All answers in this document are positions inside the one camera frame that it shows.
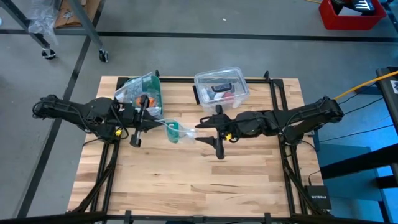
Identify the clear plastic lidded box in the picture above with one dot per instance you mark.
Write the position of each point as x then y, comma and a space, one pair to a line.
222, 76

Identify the clear plastic zip bag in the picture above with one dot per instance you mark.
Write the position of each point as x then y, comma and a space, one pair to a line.
186, 135

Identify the black aluminium table frame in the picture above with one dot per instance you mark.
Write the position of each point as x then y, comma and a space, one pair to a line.
287, 174

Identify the orange bandage roll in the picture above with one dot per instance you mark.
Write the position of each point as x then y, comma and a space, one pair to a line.
151, 102

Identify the crumpled clear plastic wrap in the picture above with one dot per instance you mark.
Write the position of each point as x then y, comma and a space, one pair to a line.
42, 18

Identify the teal plastic bin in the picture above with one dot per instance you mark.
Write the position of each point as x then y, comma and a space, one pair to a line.
157, 93

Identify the brown cardboard box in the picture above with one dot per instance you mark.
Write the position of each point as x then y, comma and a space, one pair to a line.
66, 15

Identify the red plastic crate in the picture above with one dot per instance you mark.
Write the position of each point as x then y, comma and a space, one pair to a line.
351, 22

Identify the white bandage roll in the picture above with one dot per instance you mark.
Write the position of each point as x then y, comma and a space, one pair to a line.
236, 105
206, 94
220, 94

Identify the grey metal cart frame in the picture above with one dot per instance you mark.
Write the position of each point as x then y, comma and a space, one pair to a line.
88, 29

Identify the black tool in crate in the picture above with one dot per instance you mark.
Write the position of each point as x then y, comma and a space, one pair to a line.
357, 4

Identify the black Netgear network switch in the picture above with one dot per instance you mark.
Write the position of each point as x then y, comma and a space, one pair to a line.
317, 197

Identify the black side desk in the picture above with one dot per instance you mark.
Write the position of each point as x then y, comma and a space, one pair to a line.
390, 93

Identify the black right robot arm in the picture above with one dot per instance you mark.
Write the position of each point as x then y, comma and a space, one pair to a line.
308, 116

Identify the red bandage roll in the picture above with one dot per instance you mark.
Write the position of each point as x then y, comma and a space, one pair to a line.
229, 95

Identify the clear plastic bags bundle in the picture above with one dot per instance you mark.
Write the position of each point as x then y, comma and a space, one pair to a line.
129, 90

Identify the black metal beam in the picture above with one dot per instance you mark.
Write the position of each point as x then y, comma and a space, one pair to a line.
357, 161

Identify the black cart caster wheel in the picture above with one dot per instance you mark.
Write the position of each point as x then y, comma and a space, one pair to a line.
48, 53
103, 56

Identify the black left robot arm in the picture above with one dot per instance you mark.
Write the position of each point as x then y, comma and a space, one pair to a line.
74, 112

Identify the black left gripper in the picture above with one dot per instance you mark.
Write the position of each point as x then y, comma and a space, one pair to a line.
130, 118

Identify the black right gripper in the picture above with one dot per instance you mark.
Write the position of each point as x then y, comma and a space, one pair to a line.
245, 124

